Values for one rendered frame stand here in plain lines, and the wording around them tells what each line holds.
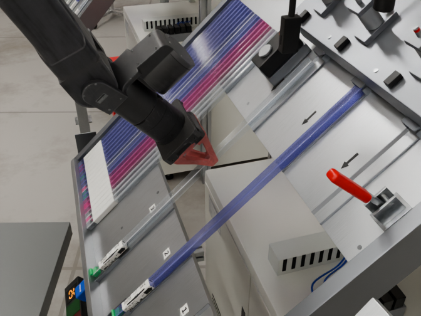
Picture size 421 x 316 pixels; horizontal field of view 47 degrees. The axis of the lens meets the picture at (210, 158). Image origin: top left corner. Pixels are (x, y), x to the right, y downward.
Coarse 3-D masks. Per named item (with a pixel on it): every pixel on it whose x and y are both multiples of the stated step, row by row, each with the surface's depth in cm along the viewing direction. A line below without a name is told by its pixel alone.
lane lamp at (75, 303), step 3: (75, 300) 86; (78, 300) 85; (72, 303) 86; (75, 303) 85; (78, 303) 84; (69, 306) 86; (72, 306) 85; (75, 306) 85; (78, 306) 84; (66, 309) 86; (69, 309) 86; (72, 309) 85; (75, 309) 84; (78, 309) 84; (66, 312) 86; (69, 312) 85; (72, 312) 84; (75, 312) 84; (66, 315) 85; (69, 315) 85; (72, 315) 84
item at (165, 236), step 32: (128, 192) 90; (160, 192) 83; (96, 224) 92; (128, 224) 85; (160, 224) 78; (96, 256) 86; (128, 256) 80; (160, 256) 74; (192, 256) 69; (128, 288) 76; (160, 288) 70; (192, 288) 66
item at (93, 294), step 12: (72, 168) 107; (84, 216) 94; (84, 228) 91; (84, 240) 88; (84, 252) 86; (84, 264) 84; (84, 276) 82; (96, 288) 80; (96, 300) 78; (96, 312) 76
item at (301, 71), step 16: (304, 64) 72; (288, 80) 73; (272, 96) 73; (256, 112) 74; (240, 128) 75; (224, 144) 75; (192, 176) 77; (176, 192) 77; (160, 208) 78; (144, 224) 79; (128, 240) 80; (96, 272) 82
